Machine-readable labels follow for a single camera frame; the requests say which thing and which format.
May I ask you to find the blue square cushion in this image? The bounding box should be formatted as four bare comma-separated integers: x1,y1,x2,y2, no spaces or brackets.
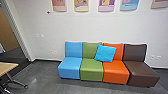
93,44,118,63

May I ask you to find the white wall switch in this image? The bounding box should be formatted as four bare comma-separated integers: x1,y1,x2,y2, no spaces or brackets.
35,32,45,38

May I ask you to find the green sofa seat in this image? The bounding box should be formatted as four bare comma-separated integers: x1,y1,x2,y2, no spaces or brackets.
79,41,105,82

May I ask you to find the light blue wall poster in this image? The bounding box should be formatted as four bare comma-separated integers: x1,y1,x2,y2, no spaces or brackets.
119,0,141,12

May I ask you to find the white wall outlet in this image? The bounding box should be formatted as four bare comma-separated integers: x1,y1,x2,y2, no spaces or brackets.
149,54,162,61
49,49,58,55

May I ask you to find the pink and teal wall poster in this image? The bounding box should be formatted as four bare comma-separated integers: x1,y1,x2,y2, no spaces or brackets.
51,0,68,13

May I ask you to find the orange sofa seat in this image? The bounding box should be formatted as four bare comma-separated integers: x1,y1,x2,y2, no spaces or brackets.
101,42,131,85

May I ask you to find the brown sofa seat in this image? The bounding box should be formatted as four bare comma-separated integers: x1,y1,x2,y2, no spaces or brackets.
123,43,161,88

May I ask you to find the wooden desk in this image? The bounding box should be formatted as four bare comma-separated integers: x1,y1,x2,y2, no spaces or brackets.
0,61,30,92

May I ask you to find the grey and orange wall poster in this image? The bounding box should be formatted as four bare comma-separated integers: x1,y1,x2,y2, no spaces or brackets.
150,0,168,10

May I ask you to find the wooden door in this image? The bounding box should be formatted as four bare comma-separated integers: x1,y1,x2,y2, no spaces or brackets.
0,8,21,53

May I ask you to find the blue sofa seat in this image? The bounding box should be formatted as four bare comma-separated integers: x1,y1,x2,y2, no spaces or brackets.
57,41,84,80

